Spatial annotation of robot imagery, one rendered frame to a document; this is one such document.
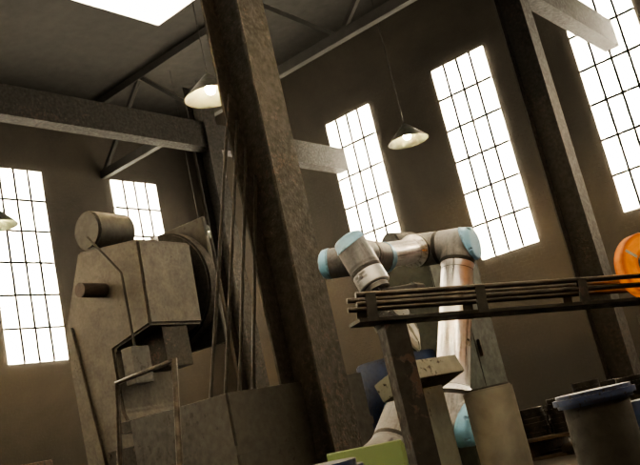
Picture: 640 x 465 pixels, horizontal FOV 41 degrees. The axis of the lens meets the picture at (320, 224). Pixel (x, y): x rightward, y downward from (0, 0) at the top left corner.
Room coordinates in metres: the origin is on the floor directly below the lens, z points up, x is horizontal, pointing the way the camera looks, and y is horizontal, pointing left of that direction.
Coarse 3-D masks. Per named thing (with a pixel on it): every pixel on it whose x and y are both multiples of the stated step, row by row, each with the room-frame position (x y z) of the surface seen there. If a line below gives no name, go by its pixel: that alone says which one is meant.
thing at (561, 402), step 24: (624, 384) 3.31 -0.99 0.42; (576, 408) 3.34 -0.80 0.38; (600, 408) 3.29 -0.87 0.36; (624, 408) 3.31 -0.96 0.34; (576, 432) 3.36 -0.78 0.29; (600, 432) 3.30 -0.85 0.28; (624, 432) 3.30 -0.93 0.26; (576, 456) 3.42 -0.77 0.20; (600, 456) 3.31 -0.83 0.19; (624, 456) 3.29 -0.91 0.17
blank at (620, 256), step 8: (624, 240) 1.95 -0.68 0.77; (632, 240) 1.94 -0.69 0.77; (616, 248) 1.96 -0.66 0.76; (624, 248) 1.93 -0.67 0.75; (632, 248) 1.94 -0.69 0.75; (616, 256) 1.95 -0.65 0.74; (624, 256) 1.93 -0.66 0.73; (632, 256) 1.94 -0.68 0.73; (616, 264) 1.94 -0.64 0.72; (624, 264) 1.93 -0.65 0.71; (632, 264) 1.93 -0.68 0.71; (616, 272) 1.95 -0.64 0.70; (624, 272) 1.93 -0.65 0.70; (632, 272) 1.93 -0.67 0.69; (624, 280) 1.94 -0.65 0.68; (632, 280) 1.93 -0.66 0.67; (632, 288) 1.94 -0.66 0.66
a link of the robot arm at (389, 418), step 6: (390, 402) 2.84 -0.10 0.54; (384, 408) 2.86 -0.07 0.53; (390, 408) 2.82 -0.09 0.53; (384, 414) 2.82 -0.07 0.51; (390, 414) 2.80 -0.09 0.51; (396, 414) 2.79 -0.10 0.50; (384, 420) 2.80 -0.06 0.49; (390, 420) 2.78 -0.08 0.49; (396, 420) 2.78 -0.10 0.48; (378, 426) 2.80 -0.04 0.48; (384, 426) 2.78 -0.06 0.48; (390, 426) 2.77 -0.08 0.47; (396, 426) 2.76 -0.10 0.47
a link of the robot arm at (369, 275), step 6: (378, 264) 2.26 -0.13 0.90; (366, 270) 2.25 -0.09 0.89; (372, 270) 2.25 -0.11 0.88; (378, 270) 2.25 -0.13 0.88; (384, 270) 2.27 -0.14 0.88; (354, 276) 2.27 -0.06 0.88; (360, 276) 2.25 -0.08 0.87; (366, 276) 2.25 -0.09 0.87; (372, 276) 2.24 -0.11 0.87; (378, 276) 2.24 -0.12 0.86; (384, 276) 2.26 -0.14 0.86; (354, 282) 2.28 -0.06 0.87; (360, 282) 2.26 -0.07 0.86; (366, 282) 2.25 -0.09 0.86; (372, 282) 2.25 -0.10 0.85; (360, 288) 2.26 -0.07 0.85; (366, 288) 2.27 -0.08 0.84
